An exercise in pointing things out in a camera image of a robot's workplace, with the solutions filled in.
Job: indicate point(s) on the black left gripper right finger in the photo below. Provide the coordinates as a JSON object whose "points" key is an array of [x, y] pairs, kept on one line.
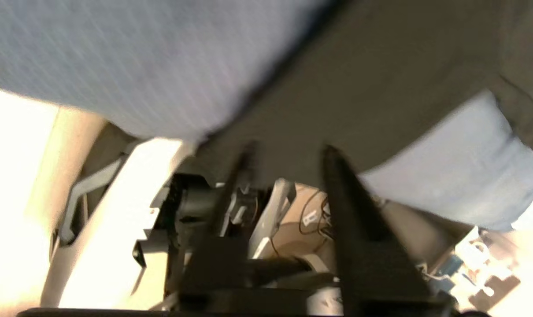
{"points": [[372, 273]]}

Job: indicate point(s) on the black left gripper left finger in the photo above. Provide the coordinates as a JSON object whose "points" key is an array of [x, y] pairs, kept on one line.
{"points": [[218, 268]]}

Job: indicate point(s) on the black moon print t-shirt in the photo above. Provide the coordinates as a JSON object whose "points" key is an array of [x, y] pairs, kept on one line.
{"points": [[381, 88]]}

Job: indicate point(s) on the blue bed sheet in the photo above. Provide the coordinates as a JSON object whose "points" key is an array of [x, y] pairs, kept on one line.
{"points": [[138, 66]]}

